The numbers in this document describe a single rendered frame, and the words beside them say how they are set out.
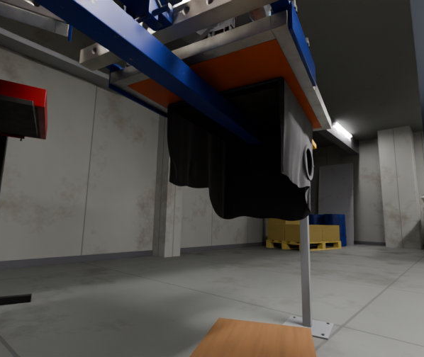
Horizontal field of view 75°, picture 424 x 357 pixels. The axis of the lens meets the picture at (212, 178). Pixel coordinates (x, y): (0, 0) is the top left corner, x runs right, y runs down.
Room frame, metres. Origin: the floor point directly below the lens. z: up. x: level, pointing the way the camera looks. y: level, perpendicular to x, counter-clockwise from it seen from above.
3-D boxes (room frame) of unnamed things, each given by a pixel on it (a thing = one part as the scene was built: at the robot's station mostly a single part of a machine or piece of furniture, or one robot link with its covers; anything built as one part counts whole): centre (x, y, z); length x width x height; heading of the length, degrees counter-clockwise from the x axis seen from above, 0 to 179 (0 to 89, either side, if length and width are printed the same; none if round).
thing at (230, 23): (0.85, -0.03, 1.15); 0.09 x 0.08 x 0.12; 60
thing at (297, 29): (0.70, -0.23, 0.98); 0.30 x 0.05 x 0.07; 150
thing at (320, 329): (1.48, -0.49, 0.48); 0.22 x 0.22 x 0.96; 60
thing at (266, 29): (1.05, -0.11, 0.97); 0.79 x 0.58 x 0.04; 150
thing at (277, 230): (6.17, -2.03, 0.42); 1.51 x 1.19 x 0.85; 139
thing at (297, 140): (1.00, -0.29, 0.77); 0.46 x 0.09 x 0.36; 150
